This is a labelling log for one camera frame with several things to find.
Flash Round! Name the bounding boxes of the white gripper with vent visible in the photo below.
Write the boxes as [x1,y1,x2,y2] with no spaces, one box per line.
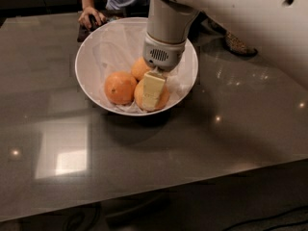
[142,32,187,111]

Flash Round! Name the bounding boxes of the orange fruit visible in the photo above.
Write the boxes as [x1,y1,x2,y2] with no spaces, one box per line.
[104,71,138,105]
[131,57,151,81]
[134,79,169,112]

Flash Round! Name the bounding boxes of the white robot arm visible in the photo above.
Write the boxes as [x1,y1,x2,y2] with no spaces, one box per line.
[143,0,308,87]

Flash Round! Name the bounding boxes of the white round bowl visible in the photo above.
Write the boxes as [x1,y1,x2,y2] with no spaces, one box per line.
[74,16,199,117]

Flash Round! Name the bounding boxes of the person's bare hand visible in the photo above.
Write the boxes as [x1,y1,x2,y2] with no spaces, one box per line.
[78,6,106,30]

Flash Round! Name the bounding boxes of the white crumpled paper liner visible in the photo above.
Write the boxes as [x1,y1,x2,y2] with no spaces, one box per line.
[92,21,198,116]

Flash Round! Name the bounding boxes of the black tray with controller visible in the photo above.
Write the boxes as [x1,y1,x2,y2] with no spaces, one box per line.
[77,14,121,42]

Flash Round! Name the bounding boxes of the large glass cereal jar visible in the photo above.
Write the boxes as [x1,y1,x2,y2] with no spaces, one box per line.
[224,32,257,56]

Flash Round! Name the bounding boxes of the black cable on floor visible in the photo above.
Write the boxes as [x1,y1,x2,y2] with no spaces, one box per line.
[224,205,308,231]

